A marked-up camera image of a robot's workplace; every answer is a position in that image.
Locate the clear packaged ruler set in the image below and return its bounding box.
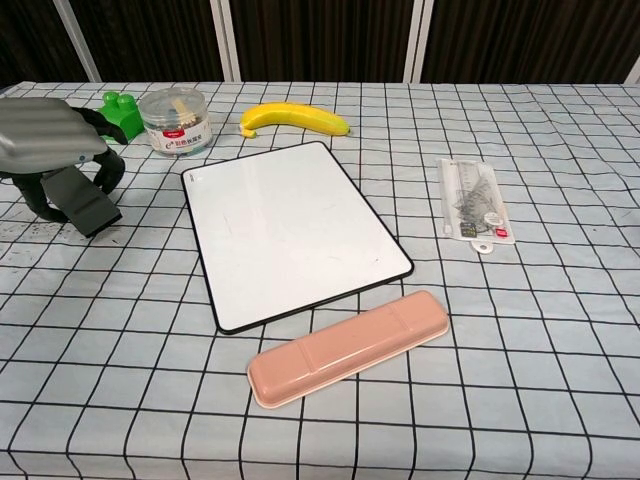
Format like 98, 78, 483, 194
436, 157, 518, 256

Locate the white whiteboard black rim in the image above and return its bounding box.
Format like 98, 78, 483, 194
180, 140, 416, 336

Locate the yellow banana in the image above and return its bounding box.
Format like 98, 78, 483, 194
240, 101, 352, 140

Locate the green toy building block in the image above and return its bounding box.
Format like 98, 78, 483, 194
96, 91, 143, 145

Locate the clear jar of clips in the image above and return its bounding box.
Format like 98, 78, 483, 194
137, 87, 210, 158

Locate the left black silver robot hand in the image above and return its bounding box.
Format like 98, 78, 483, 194
0, 97, 127, 224

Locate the pink pencil case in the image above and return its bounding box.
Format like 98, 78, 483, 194
246, 288, 450, 411

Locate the checked light blue tablecloth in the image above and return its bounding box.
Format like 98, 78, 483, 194
0, 80, 640, 480

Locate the grey whiteboard eraser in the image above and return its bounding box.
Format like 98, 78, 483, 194
41, 165, 124, 239

